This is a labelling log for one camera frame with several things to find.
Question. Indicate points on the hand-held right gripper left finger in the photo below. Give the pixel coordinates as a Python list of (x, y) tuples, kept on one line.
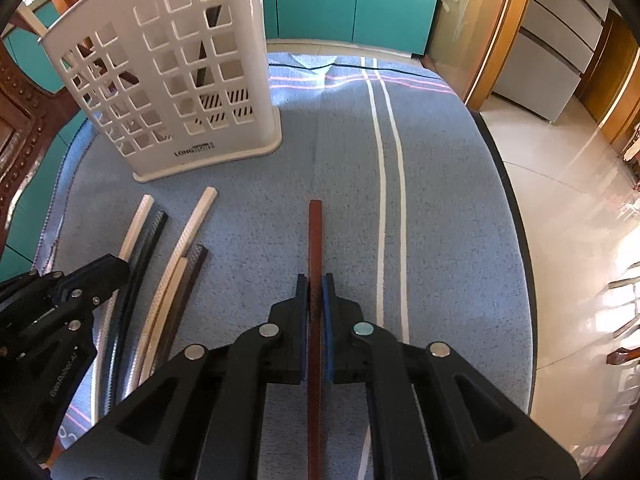
[(301, 320)]

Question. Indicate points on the glass door with wooden frame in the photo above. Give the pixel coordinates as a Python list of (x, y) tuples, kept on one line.
[(470, 35)]

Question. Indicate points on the silver refrigerator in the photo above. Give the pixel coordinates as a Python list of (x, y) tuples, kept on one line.
[(545, 60)]

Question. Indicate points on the white plastic utensil basket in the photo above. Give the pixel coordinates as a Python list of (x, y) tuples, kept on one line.
[(240, 125)]

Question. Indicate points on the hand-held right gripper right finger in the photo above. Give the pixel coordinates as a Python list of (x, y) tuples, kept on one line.
[(328, 320)]

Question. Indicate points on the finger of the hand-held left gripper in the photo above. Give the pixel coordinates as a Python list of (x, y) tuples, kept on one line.
[(25, 295), (100, 275)]

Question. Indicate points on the white chopstick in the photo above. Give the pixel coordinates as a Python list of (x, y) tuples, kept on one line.
[(135, 225), (175, 280), (197, 215)]

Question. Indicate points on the blue plaid tablecloth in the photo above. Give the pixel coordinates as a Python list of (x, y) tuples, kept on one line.
[(440, 210)]

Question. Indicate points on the dark brown chopstick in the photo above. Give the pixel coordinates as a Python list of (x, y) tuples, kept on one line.
[(315, 240), (195, 265), (102, 62)]

